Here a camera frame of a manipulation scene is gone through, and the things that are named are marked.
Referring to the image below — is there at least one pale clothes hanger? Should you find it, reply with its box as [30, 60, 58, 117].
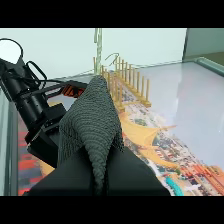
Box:
[94, 28, 120, 76]

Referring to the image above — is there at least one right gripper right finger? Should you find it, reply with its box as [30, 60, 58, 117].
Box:
[103, 146, 172, 196]

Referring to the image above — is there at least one grey knit sweater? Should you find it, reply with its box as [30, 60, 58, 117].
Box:
[57, 74, 125, 196]

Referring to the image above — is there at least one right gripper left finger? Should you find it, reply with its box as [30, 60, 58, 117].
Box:
[28, 151, 96, 196]

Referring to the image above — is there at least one wooden peg rack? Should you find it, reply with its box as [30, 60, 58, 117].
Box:
[92, 55, 153, 114]

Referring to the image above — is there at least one black cable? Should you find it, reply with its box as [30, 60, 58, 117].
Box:
[25, 60, 49, 88]

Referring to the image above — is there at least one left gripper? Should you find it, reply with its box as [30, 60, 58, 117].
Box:
[25, 103, 69, 169]

